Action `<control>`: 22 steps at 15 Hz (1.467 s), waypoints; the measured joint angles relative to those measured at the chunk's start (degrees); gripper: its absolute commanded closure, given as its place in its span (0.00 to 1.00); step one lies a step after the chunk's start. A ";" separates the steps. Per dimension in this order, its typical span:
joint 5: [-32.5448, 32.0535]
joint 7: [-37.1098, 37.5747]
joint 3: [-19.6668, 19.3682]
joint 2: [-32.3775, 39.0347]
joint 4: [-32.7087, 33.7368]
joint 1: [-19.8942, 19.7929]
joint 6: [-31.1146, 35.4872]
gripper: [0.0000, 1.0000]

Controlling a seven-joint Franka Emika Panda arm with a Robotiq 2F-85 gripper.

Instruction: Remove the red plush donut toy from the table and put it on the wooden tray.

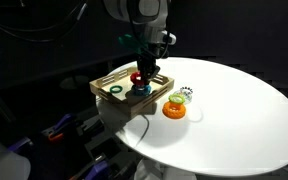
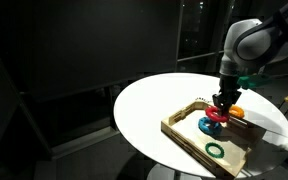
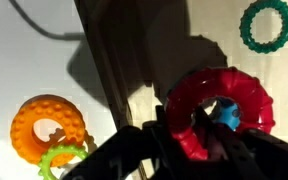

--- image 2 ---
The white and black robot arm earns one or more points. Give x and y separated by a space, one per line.
250 43

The wooden slatted tray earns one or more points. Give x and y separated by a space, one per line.
184 140

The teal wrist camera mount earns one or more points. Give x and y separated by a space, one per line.
254 81

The orange ribbed donut toy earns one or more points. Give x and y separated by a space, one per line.
239 111

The blue ribbed donut toy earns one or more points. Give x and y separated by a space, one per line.
202 125

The red ribbed donut toy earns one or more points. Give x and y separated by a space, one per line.
210 114

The white table pedestal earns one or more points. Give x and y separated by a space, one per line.
164 173

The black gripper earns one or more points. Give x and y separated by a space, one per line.
229 85

